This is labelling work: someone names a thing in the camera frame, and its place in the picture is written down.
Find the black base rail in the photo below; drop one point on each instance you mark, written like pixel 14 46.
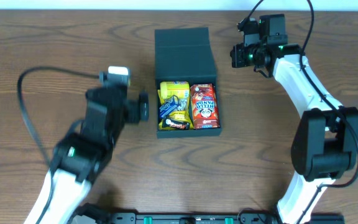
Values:
pixel 92 214

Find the black Mars chocolate bar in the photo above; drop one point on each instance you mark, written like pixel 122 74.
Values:
pixel 175 124

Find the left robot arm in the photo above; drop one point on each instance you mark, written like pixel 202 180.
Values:
pixel 85 151

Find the yellow Hacks candy bag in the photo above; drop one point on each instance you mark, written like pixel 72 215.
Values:
pixel 180 114

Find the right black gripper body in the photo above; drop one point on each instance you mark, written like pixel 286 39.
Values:
pixel 238 56

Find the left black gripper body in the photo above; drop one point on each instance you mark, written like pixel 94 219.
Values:
pixel 117 101

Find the blue Eclipse mint pack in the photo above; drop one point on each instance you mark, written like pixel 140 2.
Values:
pixel 168 106

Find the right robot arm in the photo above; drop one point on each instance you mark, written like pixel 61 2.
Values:
pixel 324 152

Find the black box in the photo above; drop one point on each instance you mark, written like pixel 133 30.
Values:
pixel 184 55

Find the yellow candy tube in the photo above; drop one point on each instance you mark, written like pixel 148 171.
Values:
pixel 180 89

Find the red Hello Panda box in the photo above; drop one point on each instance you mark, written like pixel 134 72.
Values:
pixel 204 106

